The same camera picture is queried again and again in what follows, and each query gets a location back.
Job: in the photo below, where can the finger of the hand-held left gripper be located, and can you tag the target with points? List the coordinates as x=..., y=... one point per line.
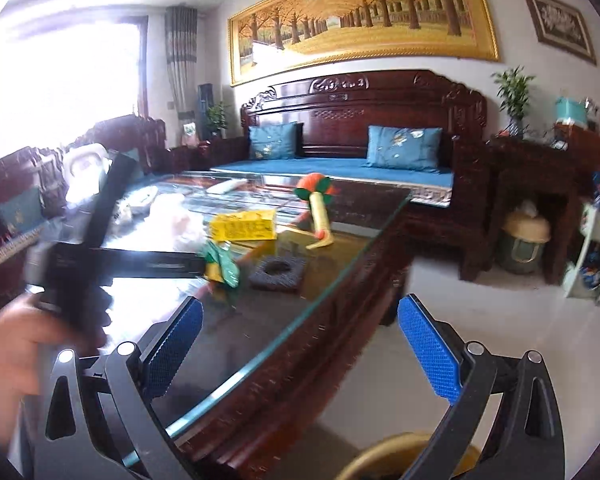
x=150, y=265
x=112, y=195

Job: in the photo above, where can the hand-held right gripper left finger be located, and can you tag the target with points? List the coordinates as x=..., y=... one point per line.
x=172, y=345

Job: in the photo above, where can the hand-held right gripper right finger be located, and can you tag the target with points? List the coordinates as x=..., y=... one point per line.
x=427, y=347

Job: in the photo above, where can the green and gold foil wrapper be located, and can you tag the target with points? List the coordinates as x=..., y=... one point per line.
x=225, y=262

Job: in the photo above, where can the person's left hand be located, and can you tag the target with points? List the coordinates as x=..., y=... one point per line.
x=15, y=360

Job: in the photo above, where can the white plastic bag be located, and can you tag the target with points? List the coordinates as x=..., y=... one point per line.
x=140, y=200

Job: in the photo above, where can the white robot toy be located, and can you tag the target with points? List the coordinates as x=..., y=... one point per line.
x=85, y=170

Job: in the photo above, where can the clear plastic bag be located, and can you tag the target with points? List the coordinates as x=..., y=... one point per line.
x=180, y=222

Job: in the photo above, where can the carved wooden armchair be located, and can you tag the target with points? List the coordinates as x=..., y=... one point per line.
x=40, y=170
x=145, y=140

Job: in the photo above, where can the patterned armchair seat cushion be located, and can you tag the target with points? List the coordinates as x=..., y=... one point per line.
x=17, y=247

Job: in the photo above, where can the dark teal embroidered pillow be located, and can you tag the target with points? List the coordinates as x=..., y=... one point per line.
x=20, y=210

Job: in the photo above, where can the green and white package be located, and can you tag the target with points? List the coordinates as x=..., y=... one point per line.
x=190, y=135

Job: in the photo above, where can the yellow box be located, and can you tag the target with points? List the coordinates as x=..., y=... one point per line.
x=242, y=226

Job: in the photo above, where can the wooden corner table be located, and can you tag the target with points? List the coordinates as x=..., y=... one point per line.
x=220, y=152

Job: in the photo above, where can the wooden coffee table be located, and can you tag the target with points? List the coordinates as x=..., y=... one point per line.
x=290, y=345

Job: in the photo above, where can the black foam block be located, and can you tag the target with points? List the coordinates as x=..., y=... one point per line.
x=275, y=275

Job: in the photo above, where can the window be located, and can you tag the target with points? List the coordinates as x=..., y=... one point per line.
x=55, y=85

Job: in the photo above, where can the dark standing air conditioner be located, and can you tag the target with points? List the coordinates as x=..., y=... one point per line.
x=206, y=105

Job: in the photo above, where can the small potted plant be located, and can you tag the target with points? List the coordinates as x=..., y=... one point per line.
x=217, y=117

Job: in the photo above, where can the green bin with yellow lid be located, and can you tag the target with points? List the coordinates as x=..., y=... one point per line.
x=524, y=240

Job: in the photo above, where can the striped curtain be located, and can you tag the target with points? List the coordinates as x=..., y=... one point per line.
x=181, y=60

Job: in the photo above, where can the small blue embroidered pillow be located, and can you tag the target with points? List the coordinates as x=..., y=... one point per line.
x=272, y=141

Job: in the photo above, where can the orange and yellow toy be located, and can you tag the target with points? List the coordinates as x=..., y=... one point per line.
x=317, y=205

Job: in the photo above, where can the white storage rack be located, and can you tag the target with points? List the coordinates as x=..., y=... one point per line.
x=592, y=260

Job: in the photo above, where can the wooden side cabinet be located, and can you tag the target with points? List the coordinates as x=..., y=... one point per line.
x=530, y=175

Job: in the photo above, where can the large blue embroidered pillow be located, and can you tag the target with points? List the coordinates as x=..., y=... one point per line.
x=402, y=147

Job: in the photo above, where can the blue sofa seat cushion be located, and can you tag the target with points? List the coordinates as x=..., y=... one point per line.
x=330, y=167

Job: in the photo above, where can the carved wooden sofa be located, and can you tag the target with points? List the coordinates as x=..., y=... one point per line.
x=380, y=100

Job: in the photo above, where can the potted bamboo plant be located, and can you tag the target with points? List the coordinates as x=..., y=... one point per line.
x=514, y=95

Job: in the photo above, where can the teal container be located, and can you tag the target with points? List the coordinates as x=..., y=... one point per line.
x=571, y=112

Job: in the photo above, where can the large gold framed painting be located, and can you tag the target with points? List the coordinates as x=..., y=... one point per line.
x=360, y=15

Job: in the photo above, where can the small dark framed picture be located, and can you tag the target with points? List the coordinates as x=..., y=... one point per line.
x=560, y=25

